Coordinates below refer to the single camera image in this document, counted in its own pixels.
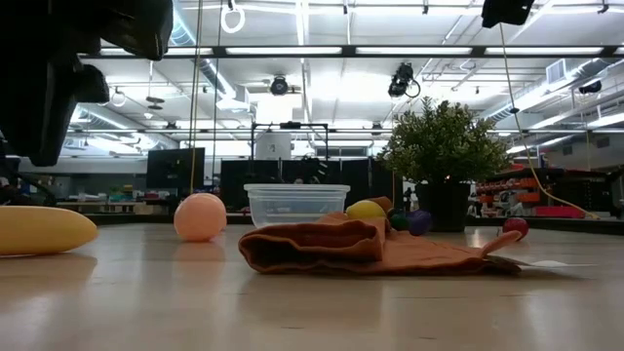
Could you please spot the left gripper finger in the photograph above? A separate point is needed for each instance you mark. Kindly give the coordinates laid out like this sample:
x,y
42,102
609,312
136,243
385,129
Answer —
x,y
141,24

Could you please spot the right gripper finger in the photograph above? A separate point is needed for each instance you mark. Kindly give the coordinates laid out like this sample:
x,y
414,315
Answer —
x,y
507,12

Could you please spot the yellow toy banana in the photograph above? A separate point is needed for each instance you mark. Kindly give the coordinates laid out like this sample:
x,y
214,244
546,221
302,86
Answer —
x,y
39,229

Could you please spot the peach-coloured toy fruit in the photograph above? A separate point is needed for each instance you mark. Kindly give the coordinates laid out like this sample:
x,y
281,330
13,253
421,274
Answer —
x,y
197,219

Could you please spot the red toy cherry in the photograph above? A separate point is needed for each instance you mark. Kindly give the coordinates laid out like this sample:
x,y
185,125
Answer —
x,y
516,227

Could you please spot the purple toy eggplant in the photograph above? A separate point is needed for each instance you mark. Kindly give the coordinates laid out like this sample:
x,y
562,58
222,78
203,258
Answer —
x,y
419,222

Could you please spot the yellow toy lemon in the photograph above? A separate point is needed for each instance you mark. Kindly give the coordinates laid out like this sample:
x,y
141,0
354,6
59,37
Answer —
x,y
364,209

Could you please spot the clear plastic tupperware container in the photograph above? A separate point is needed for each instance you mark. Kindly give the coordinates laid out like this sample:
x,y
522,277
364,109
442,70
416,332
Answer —
x,y
292,205

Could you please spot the black overhead light bar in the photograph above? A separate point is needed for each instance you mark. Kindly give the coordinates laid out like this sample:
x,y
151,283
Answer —
x,y
219,50

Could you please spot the cluttered background workbench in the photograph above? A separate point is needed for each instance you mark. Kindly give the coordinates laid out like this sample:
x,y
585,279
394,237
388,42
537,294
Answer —
x,y
112,197

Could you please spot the green potted plant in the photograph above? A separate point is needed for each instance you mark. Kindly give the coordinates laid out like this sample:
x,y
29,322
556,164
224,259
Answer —
x,y
439,141

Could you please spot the black computer monitor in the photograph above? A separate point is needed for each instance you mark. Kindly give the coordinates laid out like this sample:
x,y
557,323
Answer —
x,y
175,168

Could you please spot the black partition panel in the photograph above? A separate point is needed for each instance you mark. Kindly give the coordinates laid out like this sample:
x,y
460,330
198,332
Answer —
x,y
239,170

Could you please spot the white box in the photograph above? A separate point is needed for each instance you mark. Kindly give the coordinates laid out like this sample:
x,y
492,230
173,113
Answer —
x,y
273,146

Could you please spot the shelf with red bins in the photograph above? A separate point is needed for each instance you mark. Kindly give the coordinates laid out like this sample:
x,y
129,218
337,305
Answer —
x,y
526,197

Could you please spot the orange folded cloth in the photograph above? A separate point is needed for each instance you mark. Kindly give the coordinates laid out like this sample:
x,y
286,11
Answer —
x,y
312,244

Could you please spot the black ceiling-hung camera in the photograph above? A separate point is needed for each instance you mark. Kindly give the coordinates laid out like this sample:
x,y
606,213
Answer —
x,y
401,80
279,86

